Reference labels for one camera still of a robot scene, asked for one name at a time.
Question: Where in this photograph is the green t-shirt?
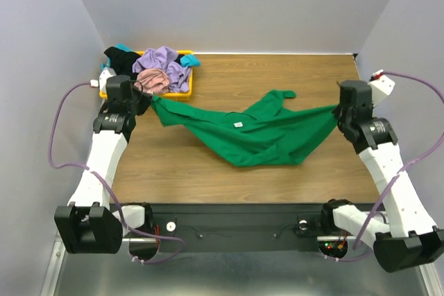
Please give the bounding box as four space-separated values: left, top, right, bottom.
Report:
151 90 336 167

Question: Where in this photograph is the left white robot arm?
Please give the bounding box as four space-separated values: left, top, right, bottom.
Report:
54 75 154 254

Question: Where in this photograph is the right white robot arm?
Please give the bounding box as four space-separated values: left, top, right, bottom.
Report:
321 76 443 272

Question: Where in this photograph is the yellow plastic bin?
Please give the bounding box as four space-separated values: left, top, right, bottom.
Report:
99 67 193 102

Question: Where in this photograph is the black t-shirt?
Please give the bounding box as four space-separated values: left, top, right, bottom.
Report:
103 46 141 80

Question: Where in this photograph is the pink t-shirt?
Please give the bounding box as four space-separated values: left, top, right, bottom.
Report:
135 69 170 95

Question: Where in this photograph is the lavender t-shirt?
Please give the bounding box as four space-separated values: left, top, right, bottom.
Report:
133 46 194 94

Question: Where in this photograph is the teal t-shirt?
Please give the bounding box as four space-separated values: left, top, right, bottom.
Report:
100 43 200 69

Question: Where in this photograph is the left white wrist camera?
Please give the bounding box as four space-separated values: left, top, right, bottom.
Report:
89 67 116 93

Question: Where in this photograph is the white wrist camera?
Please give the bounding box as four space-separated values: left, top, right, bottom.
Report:
89 67 116 93
368 69 395 107

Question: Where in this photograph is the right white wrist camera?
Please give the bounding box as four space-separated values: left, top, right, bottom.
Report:
368 69 395 107

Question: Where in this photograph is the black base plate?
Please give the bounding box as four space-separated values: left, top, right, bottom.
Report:
114 202 361 254

